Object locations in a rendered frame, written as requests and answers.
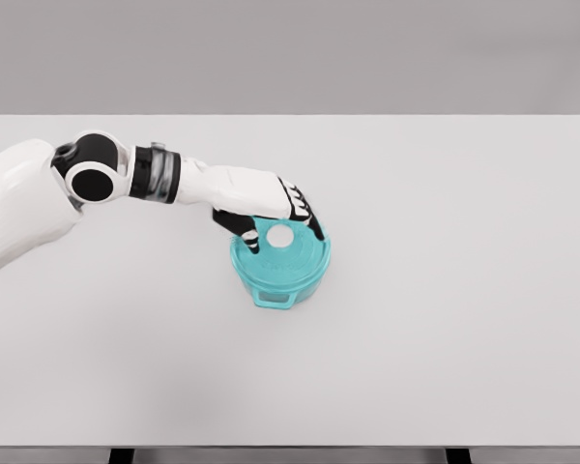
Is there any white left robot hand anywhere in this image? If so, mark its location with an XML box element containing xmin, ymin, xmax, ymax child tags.
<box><xmin>206</xmin><ymin>165</ymin><xmax>326</xmax><ymax>256</ymax></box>

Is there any teal pot lid white knob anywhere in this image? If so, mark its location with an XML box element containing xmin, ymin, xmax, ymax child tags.
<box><xmin>230</xmin><ymin>215</ymin><xmax>331</xmax><ymax>293</ymax></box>

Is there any teal pot with handles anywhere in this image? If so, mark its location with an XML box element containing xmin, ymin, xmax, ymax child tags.
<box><xmin>228</xmin><ymin>226</ymin><xmax>333</xmax><ymax>310</ymax></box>

